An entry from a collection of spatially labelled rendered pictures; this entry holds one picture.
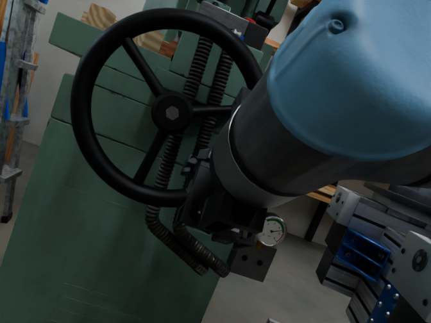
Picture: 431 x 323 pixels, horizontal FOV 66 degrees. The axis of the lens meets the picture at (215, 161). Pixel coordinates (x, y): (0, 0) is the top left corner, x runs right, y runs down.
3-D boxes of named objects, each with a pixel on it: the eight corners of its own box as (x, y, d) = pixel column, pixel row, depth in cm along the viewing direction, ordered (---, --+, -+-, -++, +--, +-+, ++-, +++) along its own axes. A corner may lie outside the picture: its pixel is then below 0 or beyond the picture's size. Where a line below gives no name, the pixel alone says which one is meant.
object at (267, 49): (231, 74, 97) (246, 34, 96) (228, 75, 104) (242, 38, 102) (260, 86, 99) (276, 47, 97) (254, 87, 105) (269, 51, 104)
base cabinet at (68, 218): (-57, 423, 72) (44, 115, 64) (48, 282, 129) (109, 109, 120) (142, 466, 79) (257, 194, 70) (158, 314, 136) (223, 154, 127)
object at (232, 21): (192, 22, 56) (204, -11, 55) (191, 35, 67) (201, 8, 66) (263, 53, 58) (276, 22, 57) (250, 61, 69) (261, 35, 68)
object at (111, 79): (74, 75, 63) (80, 56, 63) (100, 82, 84) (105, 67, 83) (263, 150, 69) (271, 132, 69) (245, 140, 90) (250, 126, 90)
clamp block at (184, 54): (165, 69, 56) (185, 16, 55) (169, 75, 69) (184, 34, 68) (246, 102, 58) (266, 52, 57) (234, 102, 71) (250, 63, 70)
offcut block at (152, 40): (149, 52, 69) (155, 33, 69) (157, 54, 67) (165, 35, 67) (132, 44, 66) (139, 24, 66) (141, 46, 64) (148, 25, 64)
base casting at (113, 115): (46, 115, 64) (61, 70, 63) (109, 110, 120) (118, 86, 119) (257, 193, 71) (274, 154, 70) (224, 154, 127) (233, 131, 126)
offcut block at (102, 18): (93, 29, 68) (100, 9, 68) (109, 36, 68) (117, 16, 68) (84, 24, 64) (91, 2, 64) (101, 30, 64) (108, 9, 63)
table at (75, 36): (21, 31, 52) (33, -7, 52) (79, 57, 82) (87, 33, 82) (352, 164, 62) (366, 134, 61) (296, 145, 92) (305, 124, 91)
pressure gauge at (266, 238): (247, 248, 66) (263, 211, 65) (244, 241, 70) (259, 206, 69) (276, 259, 67) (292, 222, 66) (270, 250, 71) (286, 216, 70)
